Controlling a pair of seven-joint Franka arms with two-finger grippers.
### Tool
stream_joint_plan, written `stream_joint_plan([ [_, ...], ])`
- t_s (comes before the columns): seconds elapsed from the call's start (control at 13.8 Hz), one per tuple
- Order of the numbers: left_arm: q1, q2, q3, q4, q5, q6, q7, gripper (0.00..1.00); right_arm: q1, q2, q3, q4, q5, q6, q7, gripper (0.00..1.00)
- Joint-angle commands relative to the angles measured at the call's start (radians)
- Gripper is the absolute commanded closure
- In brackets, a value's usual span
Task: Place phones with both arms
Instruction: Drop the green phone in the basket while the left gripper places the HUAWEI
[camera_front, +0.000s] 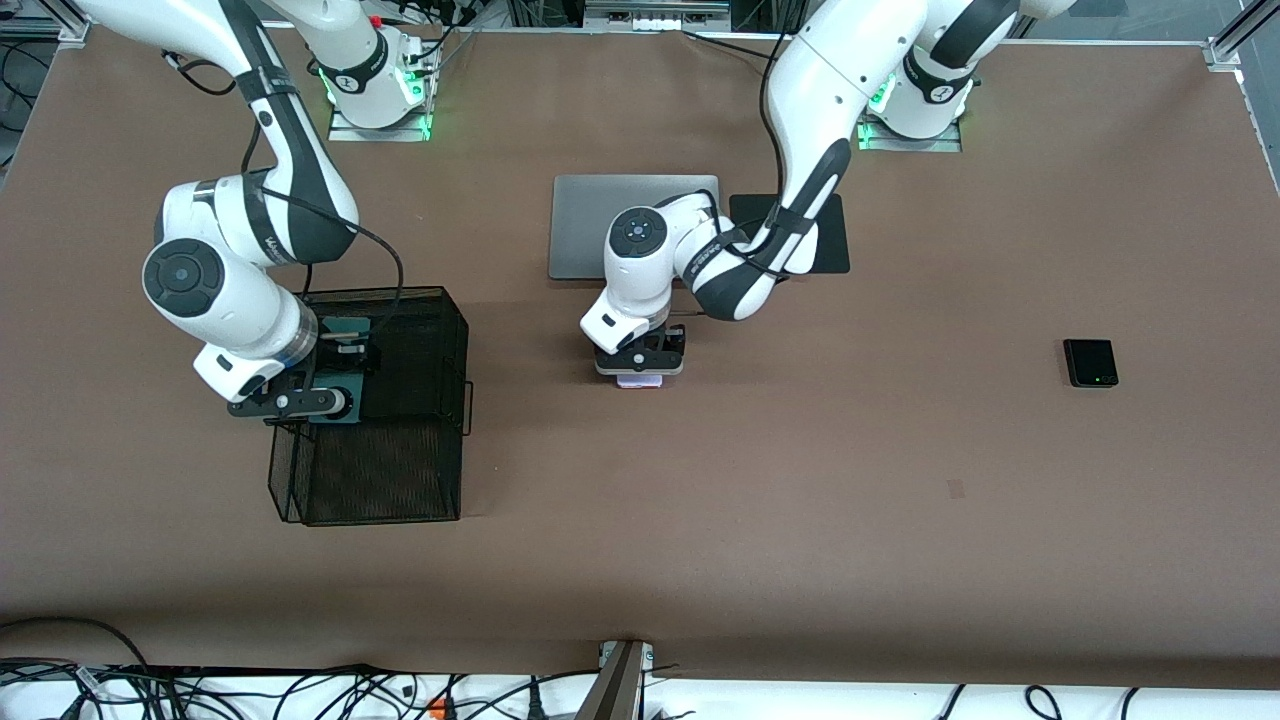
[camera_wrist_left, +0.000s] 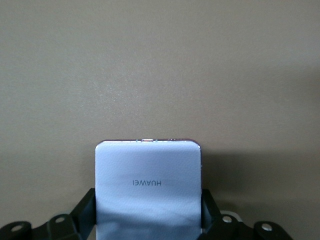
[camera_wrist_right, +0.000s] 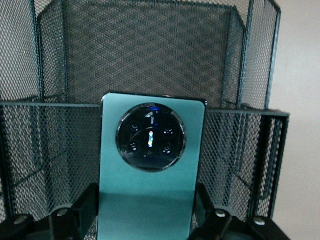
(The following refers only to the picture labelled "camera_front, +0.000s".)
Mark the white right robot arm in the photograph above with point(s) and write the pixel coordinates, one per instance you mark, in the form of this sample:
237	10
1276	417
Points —
230	290

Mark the black phone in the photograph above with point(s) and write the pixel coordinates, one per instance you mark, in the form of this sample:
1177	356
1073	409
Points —
1090	360

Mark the black mouse pad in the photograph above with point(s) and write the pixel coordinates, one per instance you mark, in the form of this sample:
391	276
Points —
838	258

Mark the white power strip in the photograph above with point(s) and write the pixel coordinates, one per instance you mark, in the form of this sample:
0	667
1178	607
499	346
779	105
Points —
655	20

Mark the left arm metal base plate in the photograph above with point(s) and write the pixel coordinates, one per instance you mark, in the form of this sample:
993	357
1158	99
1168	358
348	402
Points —
945	147

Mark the silver closed laptop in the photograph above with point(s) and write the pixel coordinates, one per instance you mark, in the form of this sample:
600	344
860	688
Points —
575	230

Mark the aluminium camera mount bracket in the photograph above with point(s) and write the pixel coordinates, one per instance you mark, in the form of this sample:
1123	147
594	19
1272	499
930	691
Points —
620	680

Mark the lilac phone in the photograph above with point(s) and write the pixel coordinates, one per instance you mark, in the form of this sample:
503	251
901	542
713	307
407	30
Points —
640	384

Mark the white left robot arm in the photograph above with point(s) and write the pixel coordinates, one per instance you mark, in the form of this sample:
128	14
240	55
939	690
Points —
830	90

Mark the dark green smartphone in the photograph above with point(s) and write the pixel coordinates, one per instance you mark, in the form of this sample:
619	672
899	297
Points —
345	330

